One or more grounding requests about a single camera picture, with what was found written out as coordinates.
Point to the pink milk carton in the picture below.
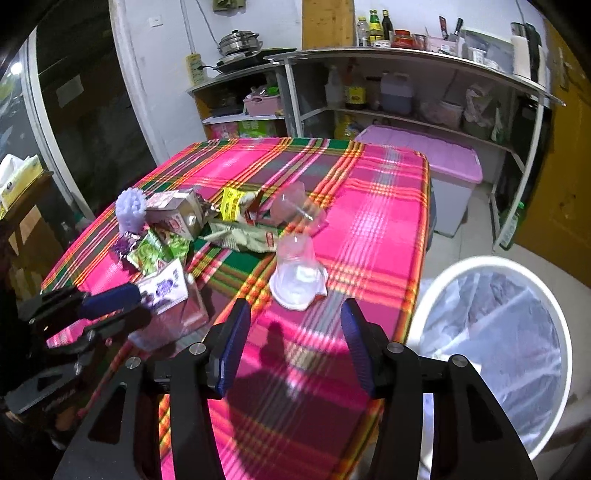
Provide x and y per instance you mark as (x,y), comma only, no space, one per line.
(184,218)

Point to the lavender flower-shaped brush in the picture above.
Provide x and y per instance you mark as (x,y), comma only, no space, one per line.
(131,210)

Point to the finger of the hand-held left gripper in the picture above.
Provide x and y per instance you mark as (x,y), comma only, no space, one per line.
(113,299)
(122,323)

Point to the wooden cabinet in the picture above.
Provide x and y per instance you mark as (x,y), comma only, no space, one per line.
(32,240)

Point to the red snack wrapper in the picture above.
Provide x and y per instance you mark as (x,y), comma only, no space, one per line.
(259,214)

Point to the white plastic bag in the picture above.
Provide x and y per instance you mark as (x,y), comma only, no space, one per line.
(480,110)

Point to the pink-lidded storage box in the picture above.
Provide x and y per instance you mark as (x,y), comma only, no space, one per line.
(415,152)

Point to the yellow power strip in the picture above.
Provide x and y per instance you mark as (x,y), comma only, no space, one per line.
(194,69)

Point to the wooden board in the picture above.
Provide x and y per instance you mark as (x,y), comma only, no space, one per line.
(328,23)

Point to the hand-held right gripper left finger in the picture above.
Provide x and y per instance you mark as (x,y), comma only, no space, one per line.
(231,344)

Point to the red jar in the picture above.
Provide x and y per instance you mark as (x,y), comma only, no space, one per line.
(402,39)

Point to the yellow snack wrapper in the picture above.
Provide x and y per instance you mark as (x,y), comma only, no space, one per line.
(231,203)

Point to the white round bin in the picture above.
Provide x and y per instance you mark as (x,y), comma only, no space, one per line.
(498,332)

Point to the large grey shelf unit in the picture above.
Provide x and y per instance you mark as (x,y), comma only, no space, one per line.
(415,62)

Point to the pink plaid tablecloth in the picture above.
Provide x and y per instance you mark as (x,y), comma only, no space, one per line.
(369,207)

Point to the pink box with purple flower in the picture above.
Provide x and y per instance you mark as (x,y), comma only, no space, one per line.
(171,295)

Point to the green glass bottle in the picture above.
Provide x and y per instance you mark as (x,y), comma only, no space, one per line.
(376,30)

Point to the green bottle with white label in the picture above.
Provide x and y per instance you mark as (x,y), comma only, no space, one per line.
(510,228)

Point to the beige green snack wrapper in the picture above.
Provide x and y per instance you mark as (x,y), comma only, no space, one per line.
(244,237)

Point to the pink knife holder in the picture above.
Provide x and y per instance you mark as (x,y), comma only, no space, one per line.
(441,46)

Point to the pink plastic basket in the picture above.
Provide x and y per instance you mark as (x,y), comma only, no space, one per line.
(263,105)

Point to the clear yellowish bottle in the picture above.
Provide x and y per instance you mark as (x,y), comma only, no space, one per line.
(363,33)

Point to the tissue box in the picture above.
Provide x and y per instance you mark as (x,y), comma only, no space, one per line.
(18,177)

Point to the pink printed packet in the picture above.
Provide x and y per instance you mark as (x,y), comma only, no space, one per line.
(225,130)

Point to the yellow oil bottle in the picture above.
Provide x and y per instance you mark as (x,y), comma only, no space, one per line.
(346,127)

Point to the purple plastic jerrycan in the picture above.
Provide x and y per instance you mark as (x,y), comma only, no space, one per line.
(396,97)

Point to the dark glass bottle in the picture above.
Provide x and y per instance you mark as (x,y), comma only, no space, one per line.
(387,28)

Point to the white wall switch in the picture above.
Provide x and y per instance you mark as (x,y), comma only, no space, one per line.
(157,20)

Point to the purple foil wrapper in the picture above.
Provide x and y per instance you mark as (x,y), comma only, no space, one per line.
(123,243)

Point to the clear plastic cup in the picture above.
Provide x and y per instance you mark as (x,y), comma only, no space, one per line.
(296,261)
(295,207)

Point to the glass door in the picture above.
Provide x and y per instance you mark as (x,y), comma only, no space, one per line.
(92,92)

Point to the yellow wooden door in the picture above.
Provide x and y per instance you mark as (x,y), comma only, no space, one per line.
(558,184)

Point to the black cooktop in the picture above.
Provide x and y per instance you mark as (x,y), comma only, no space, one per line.
(249,60)

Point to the white plastic jug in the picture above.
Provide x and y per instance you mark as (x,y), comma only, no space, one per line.
(334,90)

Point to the green printed packet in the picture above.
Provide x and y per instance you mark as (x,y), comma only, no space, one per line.
(256,128)

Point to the steel pot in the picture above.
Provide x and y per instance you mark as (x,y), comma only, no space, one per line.
(238,42)

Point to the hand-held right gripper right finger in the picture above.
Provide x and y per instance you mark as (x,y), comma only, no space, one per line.
(358,346)

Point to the dark bottle with yellow label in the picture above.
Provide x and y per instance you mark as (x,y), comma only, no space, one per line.
(355,92)

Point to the small grey shelf unit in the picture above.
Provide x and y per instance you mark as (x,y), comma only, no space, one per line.
(231,78)

